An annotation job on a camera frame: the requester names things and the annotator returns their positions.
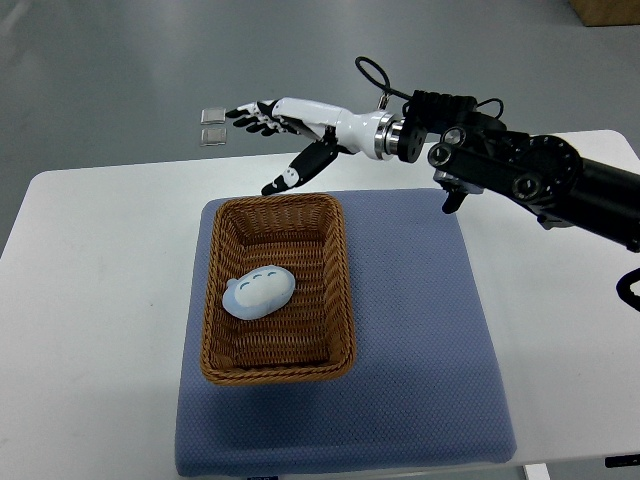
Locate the black table control panel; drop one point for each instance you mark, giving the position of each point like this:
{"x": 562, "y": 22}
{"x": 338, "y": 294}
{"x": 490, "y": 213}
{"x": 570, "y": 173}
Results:
{"x": 622, "y": 461}

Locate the cardboard box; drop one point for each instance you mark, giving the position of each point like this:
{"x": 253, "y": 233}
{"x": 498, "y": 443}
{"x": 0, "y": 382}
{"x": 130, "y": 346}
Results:
{"x": 604, "y": 13}

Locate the blue fabric mat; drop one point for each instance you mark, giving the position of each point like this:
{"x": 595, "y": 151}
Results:
{"x": 425, "y": 388}

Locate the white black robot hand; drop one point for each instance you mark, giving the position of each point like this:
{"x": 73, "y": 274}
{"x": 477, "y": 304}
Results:
{"x": 367, "y": 133}

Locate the lower metal floor plate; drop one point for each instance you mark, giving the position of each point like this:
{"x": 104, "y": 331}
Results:
{"x": 213, "y": 136}

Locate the brown wicker basket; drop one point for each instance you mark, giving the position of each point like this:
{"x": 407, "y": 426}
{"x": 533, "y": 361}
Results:
{"x": 312, "y": 337}

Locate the upper metal floor plate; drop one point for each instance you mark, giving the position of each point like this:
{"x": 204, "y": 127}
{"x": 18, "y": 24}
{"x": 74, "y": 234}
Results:
{"x": 213, "y": 115}

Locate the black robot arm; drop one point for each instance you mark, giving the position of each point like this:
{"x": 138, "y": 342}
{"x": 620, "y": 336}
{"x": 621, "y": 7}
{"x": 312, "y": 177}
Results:
{"x": 544, "y": 174}

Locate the metal floor plate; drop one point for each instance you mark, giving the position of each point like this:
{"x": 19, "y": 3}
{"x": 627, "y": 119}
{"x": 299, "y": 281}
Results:
{"x": 213, "y": 115}
{"x": 213, "y": 136}

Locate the blue white plush toy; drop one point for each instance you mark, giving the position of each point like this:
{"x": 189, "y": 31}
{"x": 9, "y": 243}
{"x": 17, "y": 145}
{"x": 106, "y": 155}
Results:
{"x": 258, "y": 293}

